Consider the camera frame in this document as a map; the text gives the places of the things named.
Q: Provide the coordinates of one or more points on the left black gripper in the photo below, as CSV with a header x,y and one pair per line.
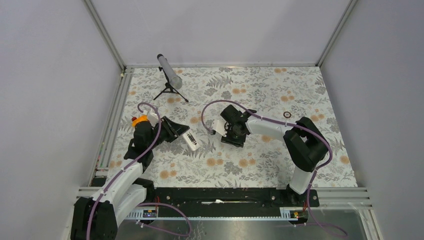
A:
x,y
180,129

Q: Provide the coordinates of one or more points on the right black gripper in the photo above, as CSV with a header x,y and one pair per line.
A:
x,y
228,139

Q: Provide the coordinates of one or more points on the white AC remote control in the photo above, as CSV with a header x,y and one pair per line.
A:
x,y
191,140

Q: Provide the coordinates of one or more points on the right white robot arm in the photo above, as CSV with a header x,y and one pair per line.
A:
x,y
304,142

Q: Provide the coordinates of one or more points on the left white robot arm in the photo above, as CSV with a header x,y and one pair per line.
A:
x,y
99,216

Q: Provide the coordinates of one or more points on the floral patterned table mat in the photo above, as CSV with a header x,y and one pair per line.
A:
x,y
263,161

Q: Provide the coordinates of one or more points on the orange toy car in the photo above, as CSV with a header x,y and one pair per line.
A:
x,y
136,120

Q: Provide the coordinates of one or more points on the grey microphone on tripod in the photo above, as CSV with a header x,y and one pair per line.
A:
x,y
173,81

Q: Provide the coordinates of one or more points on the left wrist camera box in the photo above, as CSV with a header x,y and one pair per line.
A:
x,y
152,117

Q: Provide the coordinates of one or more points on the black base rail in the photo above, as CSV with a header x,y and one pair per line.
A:
x,y
210,202

